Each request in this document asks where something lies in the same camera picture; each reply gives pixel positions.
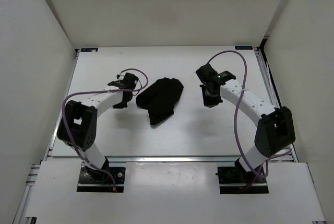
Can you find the black skirt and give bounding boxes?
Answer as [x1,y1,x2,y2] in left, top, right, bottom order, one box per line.
[136,77,184,126]

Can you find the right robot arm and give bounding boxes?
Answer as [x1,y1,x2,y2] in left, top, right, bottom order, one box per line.
[196,68,296,182]

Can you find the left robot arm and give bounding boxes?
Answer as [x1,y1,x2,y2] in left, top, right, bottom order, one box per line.
[57,77,138,182]

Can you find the right blue corner label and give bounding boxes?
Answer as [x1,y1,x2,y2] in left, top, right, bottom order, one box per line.
[235,45,253,51]

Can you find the blue corner label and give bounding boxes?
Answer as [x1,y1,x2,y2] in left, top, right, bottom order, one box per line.
[235,45,253,51]
[80,48,99,52]

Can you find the left blue corner label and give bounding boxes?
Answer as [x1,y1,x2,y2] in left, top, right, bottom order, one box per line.
[80,48,99,52]

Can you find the white front cover board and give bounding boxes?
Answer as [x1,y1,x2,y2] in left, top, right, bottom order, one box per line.
[26,160,325,223]

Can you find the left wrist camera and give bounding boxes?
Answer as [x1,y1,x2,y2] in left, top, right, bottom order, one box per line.
[116,73,138,90]

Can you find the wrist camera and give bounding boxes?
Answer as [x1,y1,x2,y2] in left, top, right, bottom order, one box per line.
[116,73,138,90]
[196,63,218,84]

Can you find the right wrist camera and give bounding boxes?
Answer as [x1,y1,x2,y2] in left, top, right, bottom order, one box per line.
[196,63,218,84]

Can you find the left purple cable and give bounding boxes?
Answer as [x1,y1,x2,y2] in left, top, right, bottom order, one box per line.
[60,67,149,172]

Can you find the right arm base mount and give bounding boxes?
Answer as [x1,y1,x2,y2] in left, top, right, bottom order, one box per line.
[216,167,269,195]

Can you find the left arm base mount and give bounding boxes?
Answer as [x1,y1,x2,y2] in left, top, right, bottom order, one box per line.
[77,166,126,193]

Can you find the aluminium frame rail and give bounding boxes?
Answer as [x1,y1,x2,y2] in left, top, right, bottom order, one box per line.
[44,155,296,163]

